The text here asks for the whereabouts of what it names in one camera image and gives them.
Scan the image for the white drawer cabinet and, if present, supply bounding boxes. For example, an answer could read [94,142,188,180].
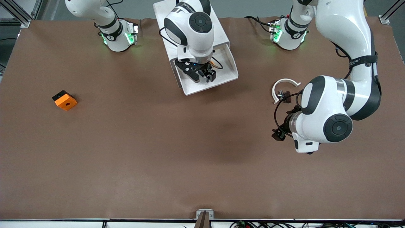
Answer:
[153,0,230,89]

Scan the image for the brown table mat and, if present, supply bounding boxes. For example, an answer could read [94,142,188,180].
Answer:
[0,16,405,221]

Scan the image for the orange box with hole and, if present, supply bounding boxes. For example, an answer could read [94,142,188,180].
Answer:
[52,90,78,111]

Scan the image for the white curved plastic part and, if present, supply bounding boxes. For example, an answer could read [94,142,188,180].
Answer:
[272,78,301,105]

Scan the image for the black base cable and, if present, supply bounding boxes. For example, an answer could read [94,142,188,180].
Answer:
[244,15,273,26]

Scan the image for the white drawer holding yellow button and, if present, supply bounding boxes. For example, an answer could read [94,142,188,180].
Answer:
[175,44,239,96]

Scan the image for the aluminium frame profile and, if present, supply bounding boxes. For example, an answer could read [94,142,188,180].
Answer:
[0,0,43,28]
[378,0,405,24]

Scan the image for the brown post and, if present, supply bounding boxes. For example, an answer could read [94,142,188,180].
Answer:
[194,212,210,228]

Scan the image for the dark brown small component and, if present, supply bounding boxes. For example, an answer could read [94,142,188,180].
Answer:
[277,91,292,104]

